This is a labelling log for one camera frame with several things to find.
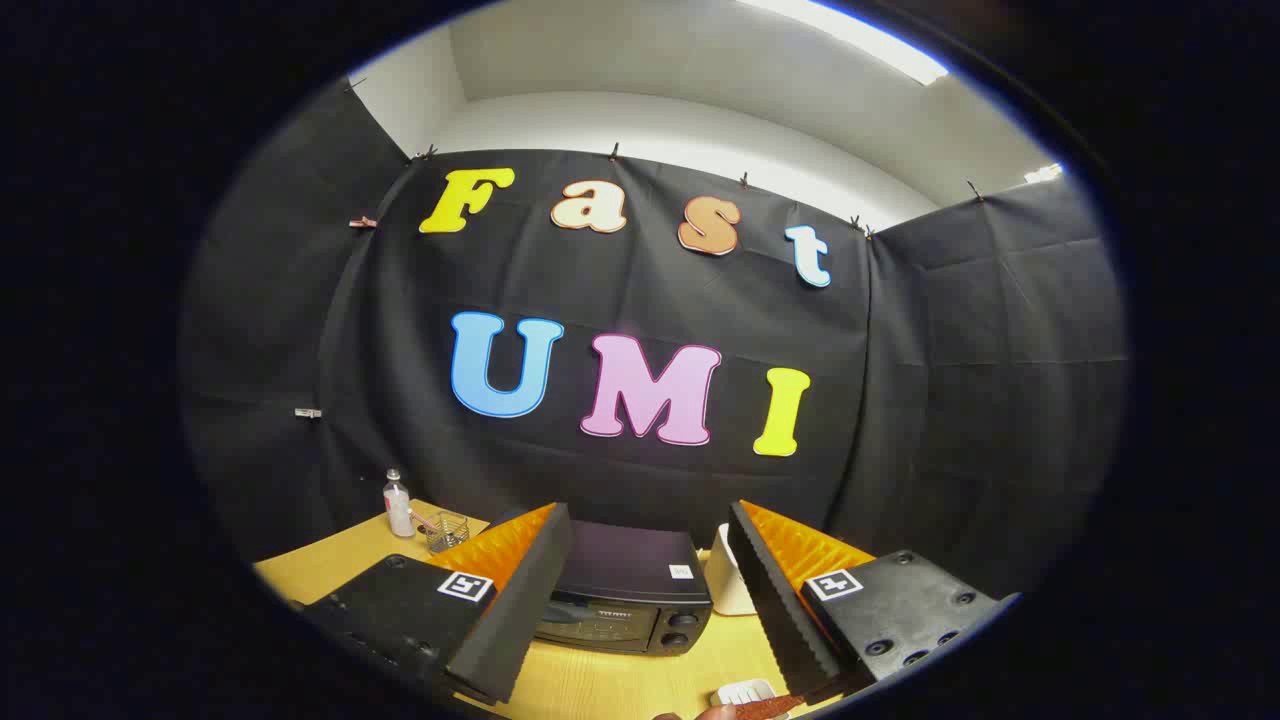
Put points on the white rectangular tray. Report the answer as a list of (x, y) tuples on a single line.
[(742, 690)]

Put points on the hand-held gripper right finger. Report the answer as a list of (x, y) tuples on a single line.
[(775, 610)]

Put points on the thin pink stick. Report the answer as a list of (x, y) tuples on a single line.
[(422, 519)]

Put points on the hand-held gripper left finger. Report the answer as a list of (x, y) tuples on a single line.
[(520, 610)]

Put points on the reddish brown meat piece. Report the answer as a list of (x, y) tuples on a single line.
[(770, 708)]

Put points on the clear bottle with red label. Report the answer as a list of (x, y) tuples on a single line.
[(399, 515)]

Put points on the black backdrop cloth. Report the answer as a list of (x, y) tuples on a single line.
[(650, 290)]

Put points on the small ceiling light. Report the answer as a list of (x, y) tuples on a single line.
[(1043, 173)]

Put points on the white box appliance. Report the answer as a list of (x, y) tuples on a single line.
[(722, 580)]

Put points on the long ceiling light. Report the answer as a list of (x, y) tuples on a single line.
[(860, 35)]

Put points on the black toaster oven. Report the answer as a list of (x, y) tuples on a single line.
[(620, 570)]

